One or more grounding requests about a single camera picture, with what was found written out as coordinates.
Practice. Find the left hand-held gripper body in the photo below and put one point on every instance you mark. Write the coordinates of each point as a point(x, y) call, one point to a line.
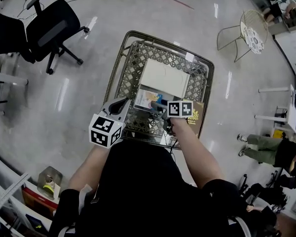
point(104, 130)

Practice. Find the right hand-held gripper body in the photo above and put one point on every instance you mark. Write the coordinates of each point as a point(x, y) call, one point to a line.
point(179, 108)

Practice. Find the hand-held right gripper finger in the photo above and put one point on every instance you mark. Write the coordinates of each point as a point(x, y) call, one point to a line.
point(159, 106)

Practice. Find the small printed package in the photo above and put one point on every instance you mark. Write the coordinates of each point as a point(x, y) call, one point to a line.
point(145, 99)

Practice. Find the olive lattice cart container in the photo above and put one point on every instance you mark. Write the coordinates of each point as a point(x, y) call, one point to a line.
point(138, 55)

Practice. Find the person's right forearm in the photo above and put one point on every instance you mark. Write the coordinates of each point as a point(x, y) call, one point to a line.
point(195, 152)

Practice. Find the person's left forearm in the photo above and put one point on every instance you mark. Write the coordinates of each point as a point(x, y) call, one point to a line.
point(88, 168)

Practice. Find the brown book with gold print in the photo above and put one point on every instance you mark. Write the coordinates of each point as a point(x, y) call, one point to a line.
point(198, 122)

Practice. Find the white flat box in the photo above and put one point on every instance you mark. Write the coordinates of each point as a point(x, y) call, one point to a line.
point(162, 76)

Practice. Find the person's black clothing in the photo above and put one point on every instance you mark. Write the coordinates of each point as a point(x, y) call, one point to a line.
point(140, 194)

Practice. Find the clear glass jar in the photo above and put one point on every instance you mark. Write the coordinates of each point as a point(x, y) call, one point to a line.
point(49, 181)

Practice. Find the patterned round seat cushion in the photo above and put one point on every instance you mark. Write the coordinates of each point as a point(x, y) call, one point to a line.
point(254, 39)

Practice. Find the white table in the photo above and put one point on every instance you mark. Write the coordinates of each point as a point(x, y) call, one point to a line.
point(292, 112)

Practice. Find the black office chair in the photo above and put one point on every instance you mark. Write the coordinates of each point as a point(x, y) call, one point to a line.
point(54, 26)

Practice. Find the long metal ruler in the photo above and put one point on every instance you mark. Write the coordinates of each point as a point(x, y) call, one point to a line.
point(8, 194)

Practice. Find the black equipment pile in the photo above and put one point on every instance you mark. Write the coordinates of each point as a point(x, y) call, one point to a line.
point(266, 191)

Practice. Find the white storage shelf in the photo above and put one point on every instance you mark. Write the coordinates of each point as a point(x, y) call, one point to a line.
point(12, 216)

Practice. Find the black chair backrest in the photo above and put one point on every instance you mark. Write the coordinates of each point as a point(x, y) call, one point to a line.
point(7, 33)

